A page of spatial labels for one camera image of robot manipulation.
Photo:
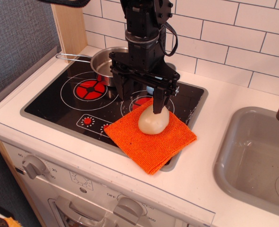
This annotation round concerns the grey oven door handle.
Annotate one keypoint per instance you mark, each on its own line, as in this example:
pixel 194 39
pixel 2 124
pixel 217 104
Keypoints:
pixel 82 215

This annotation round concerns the wooden side post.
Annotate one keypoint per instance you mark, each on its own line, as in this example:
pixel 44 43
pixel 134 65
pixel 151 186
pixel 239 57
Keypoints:
pixel 70 27

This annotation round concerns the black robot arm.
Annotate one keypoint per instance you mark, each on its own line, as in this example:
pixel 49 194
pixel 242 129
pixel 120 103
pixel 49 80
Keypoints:
pixel 148 18

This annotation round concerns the orange knitted cloth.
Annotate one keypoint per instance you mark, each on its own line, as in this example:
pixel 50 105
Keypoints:
pixel 150 152

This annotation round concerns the grey right oven knob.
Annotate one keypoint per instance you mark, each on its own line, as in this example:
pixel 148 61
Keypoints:
pixel 129 210

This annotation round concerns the black toy stovetop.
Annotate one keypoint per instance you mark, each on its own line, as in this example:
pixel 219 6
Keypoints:
pixel 76 102

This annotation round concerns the silver metal pot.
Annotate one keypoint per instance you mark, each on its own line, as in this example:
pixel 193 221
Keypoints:
pixel 100 63

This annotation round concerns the grey left oven knob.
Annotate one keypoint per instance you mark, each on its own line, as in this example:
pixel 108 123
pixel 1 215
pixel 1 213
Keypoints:
pixel 33 166

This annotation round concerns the grey oven knob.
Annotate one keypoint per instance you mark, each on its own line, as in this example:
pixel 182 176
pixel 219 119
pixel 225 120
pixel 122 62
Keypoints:
pixel 129 210
pixel 33 166

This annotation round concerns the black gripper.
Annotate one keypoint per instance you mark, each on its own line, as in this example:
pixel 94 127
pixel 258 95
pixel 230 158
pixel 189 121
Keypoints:
pixel 144 63

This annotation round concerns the cream spatula with blue handle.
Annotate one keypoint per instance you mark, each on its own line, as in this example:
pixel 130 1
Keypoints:
pixel 151 123

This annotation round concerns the grey toy sink basin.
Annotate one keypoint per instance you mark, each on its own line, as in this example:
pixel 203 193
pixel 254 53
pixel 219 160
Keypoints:
pixel 247 166

